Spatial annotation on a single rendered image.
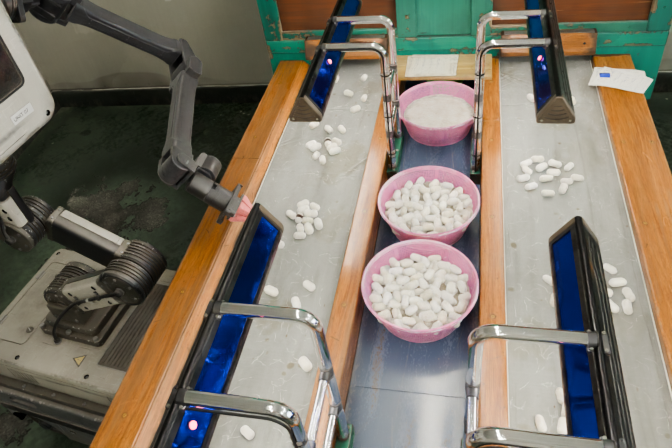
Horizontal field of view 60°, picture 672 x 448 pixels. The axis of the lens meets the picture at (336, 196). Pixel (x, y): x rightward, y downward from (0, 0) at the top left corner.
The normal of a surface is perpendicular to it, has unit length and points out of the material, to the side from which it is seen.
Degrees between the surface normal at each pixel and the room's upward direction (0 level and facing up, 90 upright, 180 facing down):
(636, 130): 0
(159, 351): 0
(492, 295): 0
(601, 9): 90
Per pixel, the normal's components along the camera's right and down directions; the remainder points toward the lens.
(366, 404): -0.13, -0.73
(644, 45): -0.19, 0.66
